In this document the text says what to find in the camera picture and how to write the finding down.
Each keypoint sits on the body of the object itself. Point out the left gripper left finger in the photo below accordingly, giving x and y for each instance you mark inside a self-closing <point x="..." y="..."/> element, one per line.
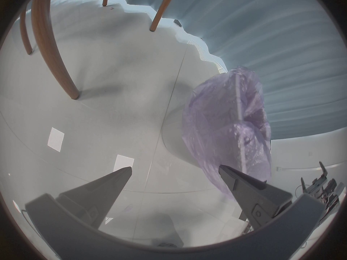
<point x="108" y="191"/>

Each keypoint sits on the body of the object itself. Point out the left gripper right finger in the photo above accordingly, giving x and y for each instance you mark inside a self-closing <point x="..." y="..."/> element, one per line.
<point x="252" y="194"/>

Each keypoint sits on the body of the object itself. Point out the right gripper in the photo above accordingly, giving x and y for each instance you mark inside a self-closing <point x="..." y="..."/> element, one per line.
<point x="320" y="186"/>

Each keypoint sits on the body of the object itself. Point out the purple plastic bag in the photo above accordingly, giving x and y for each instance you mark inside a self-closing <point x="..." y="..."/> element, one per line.
<point x="217" y="118"/>

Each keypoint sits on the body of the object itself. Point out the blue-green curtain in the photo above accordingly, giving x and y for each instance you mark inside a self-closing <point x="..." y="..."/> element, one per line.
<point x="271" y="36"/>

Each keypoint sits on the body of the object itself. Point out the wooden chair with white cushions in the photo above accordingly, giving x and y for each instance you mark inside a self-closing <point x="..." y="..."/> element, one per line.
<point x="48" y="50"/>

